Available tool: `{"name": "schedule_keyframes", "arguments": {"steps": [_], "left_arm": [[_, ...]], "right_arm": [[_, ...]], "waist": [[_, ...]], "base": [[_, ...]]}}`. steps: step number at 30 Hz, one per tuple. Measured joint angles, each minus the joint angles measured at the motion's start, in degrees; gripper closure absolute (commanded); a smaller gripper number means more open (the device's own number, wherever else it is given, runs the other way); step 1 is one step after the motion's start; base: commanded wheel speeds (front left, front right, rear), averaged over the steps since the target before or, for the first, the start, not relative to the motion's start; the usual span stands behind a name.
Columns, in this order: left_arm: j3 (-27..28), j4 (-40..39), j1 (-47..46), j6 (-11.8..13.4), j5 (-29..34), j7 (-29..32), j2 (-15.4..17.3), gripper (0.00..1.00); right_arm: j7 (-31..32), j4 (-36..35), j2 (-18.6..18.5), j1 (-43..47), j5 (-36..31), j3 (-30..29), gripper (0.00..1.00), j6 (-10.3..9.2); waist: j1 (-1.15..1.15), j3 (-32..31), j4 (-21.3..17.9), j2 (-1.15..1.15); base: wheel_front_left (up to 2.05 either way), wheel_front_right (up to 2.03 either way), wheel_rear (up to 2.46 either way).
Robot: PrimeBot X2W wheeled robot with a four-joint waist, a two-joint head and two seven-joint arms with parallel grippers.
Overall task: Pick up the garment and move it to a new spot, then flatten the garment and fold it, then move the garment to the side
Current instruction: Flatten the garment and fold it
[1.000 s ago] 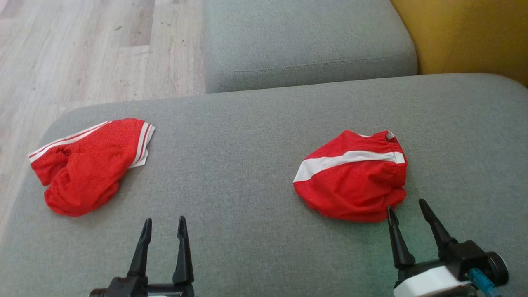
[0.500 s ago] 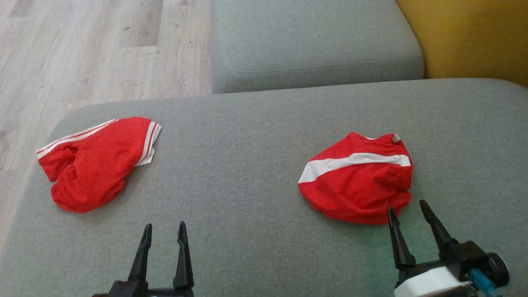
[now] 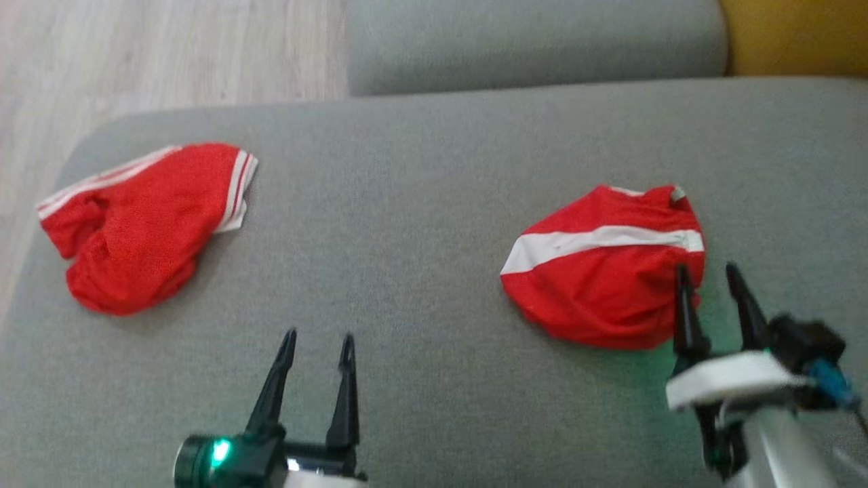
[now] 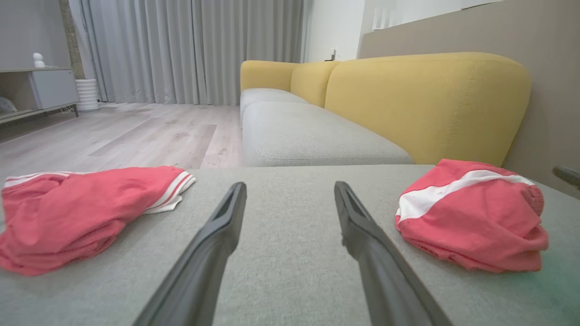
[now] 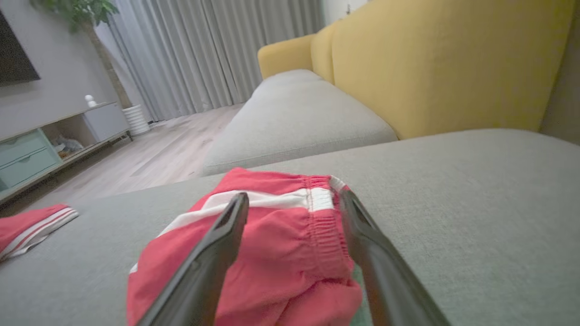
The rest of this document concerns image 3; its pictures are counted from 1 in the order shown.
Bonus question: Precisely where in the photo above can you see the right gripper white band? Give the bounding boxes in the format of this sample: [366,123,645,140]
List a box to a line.
[665,263,812,413]

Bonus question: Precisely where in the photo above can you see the red shorts thin white stripes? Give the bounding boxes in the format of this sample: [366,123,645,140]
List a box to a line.
[36,142,259,317]

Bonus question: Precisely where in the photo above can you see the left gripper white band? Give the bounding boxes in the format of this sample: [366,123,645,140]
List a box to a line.
[245,329,370,488]

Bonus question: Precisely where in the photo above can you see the red garment wide white band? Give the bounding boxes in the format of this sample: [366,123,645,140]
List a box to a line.
[500,184,707,351]

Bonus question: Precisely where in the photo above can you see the large yellow sofa backrest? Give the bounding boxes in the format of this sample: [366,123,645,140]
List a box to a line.
[719,0,868,77]

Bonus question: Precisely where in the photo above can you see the grey sofa seat cushion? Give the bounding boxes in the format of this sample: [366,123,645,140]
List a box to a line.
[347,0,730,96]

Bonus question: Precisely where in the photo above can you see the large grey sofa ottoman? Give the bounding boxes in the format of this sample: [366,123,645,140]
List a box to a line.
[0,76,868,488]

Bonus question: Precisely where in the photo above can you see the blue right camera cable plug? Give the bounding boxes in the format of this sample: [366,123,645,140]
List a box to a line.
[806,358,862,414]

